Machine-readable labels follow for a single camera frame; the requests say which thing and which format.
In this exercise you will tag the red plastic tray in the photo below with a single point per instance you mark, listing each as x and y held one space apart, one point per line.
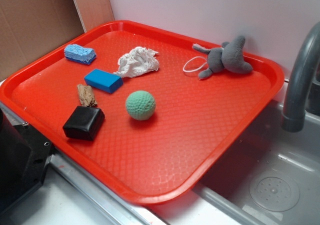
155 160

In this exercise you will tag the grey sink faucet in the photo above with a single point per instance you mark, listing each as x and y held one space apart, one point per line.
303 90

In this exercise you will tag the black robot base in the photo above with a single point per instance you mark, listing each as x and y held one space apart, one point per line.
24 158

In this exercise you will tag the brown wood piece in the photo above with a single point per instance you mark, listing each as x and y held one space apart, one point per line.
86 96

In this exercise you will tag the brown cardboard panel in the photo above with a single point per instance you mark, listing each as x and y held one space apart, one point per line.
30 29

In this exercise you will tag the grey plastic sink basin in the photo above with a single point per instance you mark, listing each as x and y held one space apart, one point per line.
267 177

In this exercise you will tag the black rectangular block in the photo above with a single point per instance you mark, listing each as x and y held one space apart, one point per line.
84 123

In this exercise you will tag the crumpled white paper towel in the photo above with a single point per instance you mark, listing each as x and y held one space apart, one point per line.
139 61

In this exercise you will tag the blue cellulose sponge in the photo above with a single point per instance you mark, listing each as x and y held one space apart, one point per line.
79 54

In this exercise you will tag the green textured ball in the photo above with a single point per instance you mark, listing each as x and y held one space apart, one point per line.
140 105

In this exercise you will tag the white rubber band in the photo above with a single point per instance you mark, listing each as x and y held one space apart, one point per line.
195 64

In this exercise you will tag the grey plush toy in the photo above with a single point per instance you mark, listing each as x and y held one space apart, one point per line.
228 57

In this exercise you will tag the blue rectangular block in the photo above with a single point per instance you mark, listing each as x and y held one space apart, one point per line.
102 80

